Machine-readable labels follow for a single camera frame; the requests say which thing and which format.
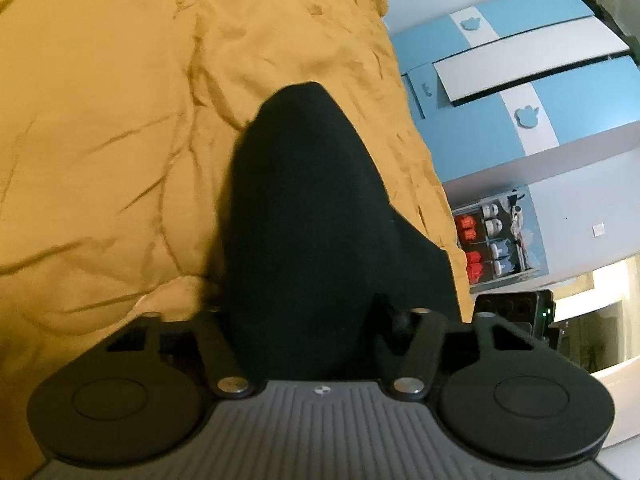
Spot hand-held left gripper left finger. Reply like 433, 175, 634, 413
106, 311, 257, 400

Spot black pants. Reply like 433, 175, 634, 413
215, 81, 464, 384

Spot red shoes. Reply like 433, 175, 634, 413
465, 251, 487, 282
457, 214, 479, 242

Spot blue and white wardrobe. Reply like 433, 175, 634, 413
382, 0, 640, 187

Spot yellow blanket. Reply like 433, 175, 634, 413
0, 0, 473, 480

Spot window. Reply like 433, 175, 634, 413
550, 254, 640, 373

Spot blue and white shoes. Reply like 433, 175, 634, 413
490, 241, 515, 275

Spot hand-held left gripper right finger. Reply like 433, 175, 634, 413
389, 308, 544, 402

